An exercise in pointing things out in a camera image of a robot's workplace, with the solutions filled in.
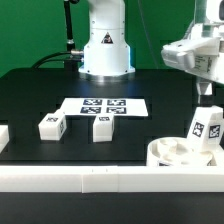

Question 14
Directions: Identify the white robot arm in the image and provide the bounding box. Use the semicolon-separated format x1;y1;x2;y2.
79;0;224;96

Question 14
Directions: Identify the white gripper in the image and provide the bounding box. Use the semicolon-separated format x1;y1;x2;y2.
161;0;224;104

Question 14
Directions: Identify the black cable bundle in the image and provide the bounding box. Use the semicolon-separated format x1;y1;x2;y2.
31;49;84;70

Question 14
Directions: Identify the white left fence rail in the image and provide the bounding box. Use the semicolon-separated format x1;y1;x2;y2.
0;125;9;153

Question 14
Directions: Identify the white fence rail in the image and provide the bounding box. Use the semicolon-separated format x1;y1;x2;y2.
0;166;224;193
0;125;9;153

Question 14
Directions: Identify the white front fence rail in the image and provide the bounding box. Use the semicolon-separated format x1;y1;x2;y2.
0;166;224;193

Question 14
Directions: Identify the white round stool seat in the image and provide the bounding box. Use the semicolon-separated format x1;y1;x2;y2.
146;137;224;168

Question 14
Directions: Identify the white tag sheet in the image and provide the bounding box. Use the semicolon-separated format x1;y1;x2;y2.
61;98;148;117

